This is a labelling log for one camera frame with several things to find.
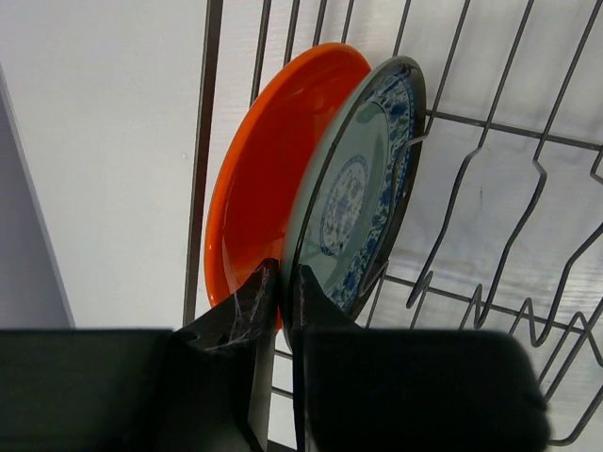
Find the blue green patterned plate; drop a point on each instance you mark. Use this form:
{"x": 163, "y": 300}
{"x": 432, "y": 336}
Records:
{"x": 355, "y": 190}

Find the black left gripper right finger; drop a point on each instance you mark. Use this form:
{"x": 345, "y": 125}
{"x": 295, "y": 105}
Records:
{"x": 358, "y": 389}

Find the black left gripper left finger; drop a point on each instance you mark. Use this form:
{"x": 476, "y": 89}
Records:
{"x": 205, "y": 387}

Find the grey wire dish rack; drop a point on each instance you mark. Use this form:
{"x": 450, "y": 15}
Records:
{"x": 504, "y": 228}

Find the orange plate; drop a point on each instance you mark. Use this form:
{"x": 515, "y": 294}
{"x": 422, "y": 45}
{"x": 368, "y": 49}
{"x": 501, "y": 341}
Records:
{"x": 263, "y": 168}

